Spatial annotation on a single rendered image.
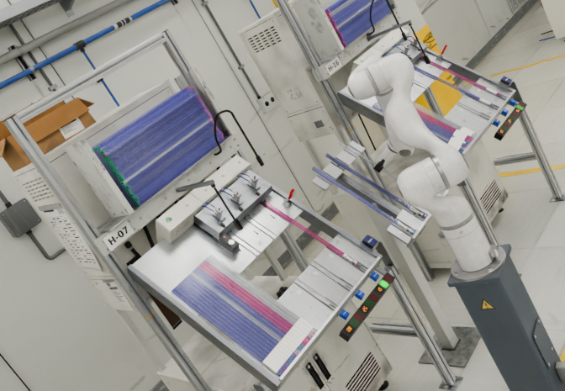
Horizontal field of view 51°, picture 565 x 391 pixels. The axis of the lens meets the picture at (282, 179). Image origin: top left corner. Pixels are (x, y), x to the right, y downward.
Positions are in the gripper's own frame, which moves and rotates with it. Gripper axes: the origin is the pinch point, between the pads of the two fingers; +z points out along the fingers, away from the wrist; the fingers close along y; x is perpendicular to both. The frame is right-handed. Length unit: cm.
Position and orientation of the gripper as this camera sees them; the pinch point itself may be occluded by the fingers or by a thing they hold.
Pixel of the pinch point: (379, 166)
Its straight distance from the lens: 266.7
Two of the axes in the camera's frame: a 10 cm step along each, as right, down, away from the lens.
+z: -3.1, 5.5, 7.7
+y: -5.8, 5.4, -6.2
